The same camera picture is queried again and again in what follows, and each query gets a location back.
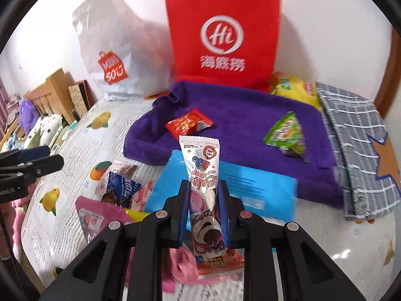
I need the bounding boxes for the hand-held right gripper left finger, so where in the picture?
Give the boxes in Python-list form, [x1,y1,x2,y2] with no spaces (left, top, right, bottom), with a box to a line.
[38,180,191,301]

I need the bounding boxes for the red snack packet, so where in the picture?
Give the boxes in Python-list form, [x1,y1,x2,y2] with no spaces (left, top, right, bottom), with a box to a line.
[165,108,214,138]

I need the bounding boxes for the white plastic bag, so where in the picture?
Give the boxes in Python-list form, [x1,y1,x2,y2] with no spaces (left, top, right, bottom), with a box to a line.
[72,0,176,101]

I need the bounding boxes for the purple towel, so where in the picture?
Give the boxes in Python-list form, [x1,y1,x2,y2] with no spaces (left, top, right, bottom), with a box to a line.
[123,81,343,209]

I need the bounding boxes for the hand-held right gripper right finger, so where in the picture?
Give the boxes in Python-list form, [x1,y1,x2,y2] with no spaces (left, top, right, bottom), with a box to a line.
[218,180,367,301]

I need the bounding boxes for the patterned box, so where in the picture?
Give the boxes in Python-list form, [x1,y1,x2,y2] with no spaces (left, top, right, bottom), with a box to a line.
[68,81,97,120]

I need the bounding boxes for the yellow snack bag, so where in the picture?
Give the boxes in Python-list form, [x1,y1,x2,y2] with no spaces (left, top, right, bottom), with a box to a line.
[270,73,323,112]

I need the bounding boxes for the white plush toys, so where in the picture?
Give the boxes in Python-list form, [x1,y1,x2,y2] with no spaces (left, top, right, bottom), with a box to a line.
[23,114,71,151]

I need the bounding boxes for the blue flat box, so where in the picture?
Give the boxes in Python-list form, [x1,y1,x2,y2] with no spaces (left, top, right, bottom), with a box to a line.
[144,149,299,223]

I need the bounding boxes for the dark blue snack packet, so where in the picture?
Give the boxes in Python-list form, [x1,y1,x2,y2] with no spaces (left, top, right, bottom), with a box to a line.
[102,170,142,209]

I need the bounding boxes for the long pink white snack packet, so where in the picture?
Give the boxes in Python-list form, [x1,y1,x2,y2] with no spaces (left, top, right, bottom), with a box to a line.
[178,135,245,278]

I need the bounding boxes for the fruit printed mat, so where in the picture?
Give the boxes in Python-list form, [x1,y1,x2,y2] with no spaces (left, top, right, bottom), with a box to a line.
[20,96,401,301]

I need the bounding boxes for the large pink snack packet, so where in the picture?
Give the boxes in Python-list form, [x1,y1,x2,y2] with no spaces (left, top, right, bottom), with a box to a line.
[75,196,151,245]

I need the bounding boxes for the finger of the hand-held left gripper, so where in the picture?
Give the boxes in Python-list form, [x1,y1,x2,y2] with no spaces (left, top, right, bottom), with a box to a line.
[0,145,51,167]
[0,155,65,184]

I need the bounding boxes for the purple plush toy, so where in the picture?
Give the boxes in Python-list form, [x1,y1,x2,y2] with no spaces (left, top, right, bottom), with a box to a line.
[18,98,40,126]

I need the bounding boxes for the red paper bag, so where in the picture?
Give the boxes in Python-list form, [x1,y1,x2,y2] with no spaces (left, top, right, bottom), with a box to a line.
[164,0,281,92]

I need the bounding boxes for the green snack packet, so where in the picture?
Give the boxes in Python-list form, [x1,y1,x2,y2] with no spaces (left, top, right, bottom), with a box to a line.
[262,111,309,164]

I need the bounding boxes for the grey checked cloth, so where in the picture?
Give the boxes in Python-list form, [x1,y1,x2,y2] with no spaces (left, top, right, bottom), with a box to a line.
[315,82,401,223]

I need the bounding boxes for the wooden headboard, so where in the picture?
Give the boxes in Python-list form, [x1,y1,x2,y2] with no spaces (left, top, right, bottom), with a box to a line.
[23,68,76,123]

